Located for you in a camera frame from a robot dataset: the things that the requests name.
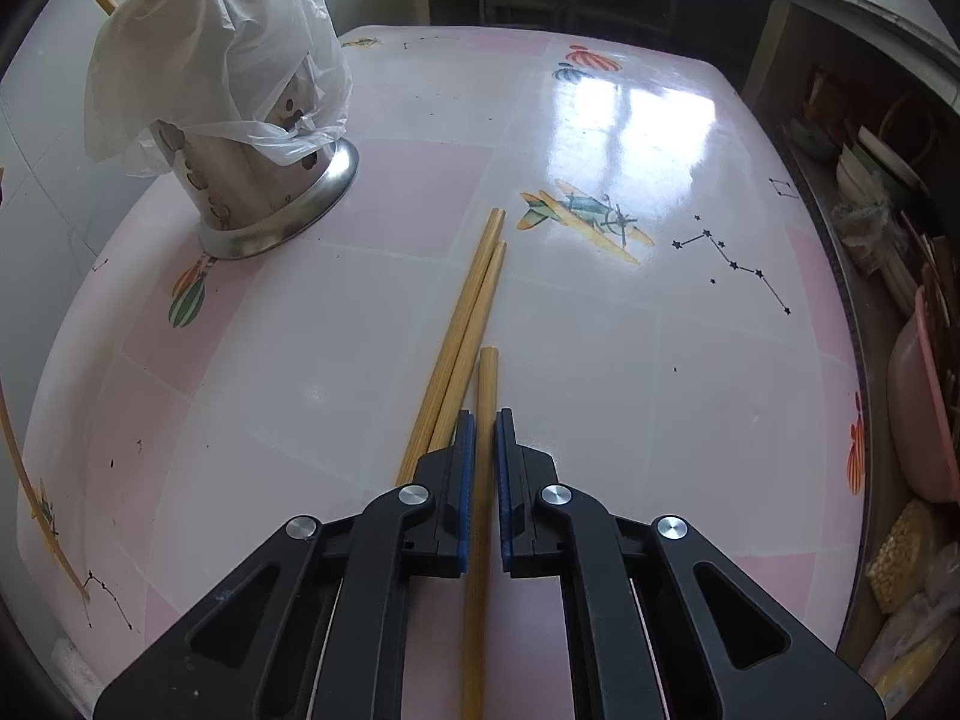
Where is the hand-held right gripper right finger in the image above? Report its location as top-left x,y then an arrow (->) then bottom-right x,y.
493,408 -> 886,720

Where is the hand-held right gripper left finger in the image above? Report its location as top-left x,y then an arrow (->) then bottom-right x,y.
94,409 -> 477,720

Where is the steel utensil holder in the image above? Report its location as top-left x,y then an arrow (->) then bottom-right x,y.
154,64 -> 361,260

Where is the white plastic bag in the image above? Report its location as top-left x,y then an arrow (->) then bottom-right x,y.
82,0 -> 353,177

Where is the bag of yellow kernels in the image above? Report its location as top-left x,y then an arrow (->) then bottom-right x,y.
866,499 -> 938,612

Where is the pink plastic basin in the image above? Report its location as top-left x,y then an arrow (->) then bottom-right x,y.
887,285 -> 960,503

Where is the crumpled clear plastic bag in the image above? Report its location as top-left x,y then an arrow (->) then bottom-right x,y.
832,195 -> 890,271

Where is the small green bowl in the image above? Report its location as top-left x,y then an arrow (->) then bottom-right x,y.
787,120 -> 833,158

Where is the stack of white bowls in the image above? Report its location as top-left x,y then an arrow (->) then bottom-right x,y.
832,120 -> 927,203

